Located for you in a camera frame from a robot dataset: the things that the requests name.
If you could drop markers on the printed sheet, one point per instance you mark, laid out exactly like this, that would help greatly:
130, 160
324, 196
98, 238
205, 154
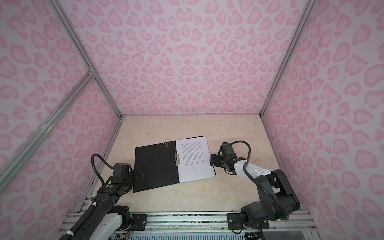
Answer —
194, 160

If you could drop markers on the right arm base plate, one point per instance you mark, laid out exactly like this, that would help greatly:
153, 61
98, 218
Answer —
239, 221

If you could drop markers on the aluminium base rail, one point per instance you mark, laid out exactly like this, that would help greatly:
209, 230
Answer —
213, 226

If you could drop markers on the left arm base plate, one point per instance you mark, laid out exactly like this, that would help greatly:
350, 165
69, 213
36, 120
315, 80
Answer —
136, 222

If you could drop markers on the metal folder clip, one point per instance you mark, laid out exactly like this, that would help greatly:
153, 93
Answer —
177, 159

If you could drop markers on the aluminium frame right post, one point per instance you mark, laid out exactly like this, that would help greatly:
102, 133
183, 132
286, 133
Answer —
293, 43

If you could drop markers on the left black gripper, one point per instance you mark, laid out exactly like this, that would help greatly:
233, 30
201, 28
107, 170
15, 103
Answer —
137, 177

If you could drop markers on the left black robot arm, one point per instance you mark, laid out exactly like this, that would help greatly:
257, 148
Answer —
103, 217

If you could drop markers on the blue A4 clip folder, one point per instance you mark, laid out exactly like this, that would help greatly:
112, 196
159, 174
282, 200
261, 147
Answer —
158, 164

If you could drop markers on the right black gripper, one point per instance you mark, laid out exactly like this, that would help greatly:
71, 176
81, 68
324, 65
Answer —
217, 158

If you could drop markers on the aluminium frame diagonal bar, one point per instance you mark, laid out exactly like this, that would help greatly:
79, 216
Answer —
19, 160

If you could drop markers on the aluminium frame post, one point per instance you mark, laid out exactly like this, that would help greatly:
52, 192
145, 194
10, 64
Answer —
293, 43
64, 20

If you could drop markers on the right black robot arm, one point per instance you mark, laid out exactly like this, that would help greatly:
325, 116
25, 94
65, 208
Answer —
277, 199

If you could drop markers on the aluminium frame left post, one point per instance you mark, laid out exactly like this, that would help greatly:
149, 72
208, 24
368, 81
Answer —
64, 20

